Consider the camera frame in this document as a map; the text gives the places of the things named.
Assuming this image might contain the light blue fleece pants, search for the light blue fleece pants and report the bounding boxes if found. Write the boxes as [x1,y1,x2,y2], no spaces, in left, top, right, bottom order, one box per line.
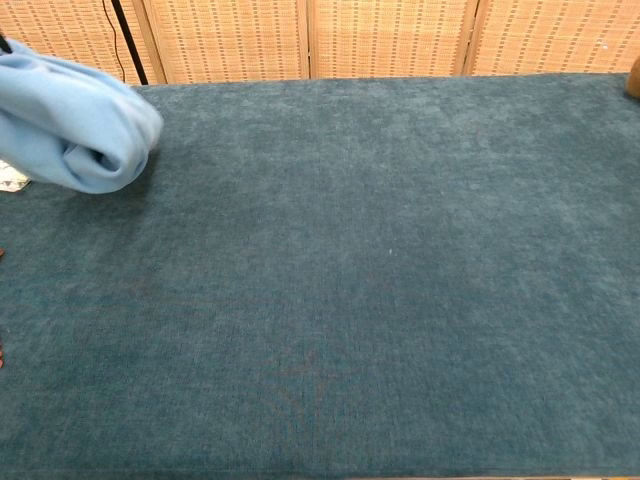
[0,38,165,196]

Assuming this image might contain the black tripod stand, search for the black tripod stand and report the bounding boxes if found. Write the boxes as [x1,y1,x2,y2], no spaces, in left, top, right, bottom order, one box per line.
[110,0,150,85]

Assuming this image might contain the bagged white printed garment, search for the bagged white printed garment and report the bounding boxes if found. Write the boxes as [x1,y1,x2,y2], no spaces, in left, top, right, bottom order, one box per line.
[0,159,31,194]

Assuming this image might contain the woven bamboo folding screen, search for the woven bamboo folding screen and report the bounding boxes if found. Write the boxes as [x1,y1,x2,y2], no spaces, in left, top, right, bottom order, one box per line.
[0,0,640,85]

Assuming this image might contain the teal carpet table cover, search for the teal carpet table cover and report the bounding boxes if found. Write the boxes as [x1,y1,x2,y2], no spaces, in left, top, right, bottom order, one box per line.
[0,73,640,480]

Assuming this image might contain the thin black hanging cable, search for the thin black hanging cable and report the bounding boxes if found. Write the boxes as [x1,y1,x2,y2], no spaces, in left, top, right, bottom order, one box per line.
[102,0,126,81]

